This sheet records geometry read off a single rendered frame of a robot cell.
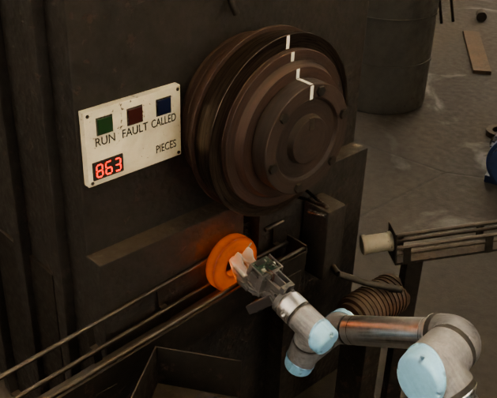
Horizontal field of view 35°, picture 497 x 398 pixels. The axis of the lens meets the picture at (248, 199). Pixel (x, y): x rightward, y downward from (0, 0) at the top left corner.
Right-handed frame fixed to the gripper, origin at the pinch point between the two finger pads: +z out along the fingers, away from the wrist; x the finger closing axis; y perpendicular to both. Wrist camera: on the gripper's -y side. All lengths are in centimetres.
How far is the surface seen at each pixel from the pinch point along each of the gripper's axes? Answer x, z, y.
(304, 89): -9, 0, 50
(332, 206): -34.4, -2.5, 4.2
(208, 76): 6, 15, 48
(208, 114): 9.1, 10.0, 42.5
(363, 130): -216, 104, -107
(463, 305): -122, -22, -74
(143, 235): 21.1, 11.7, 8.2
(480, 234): -75, -30, -3
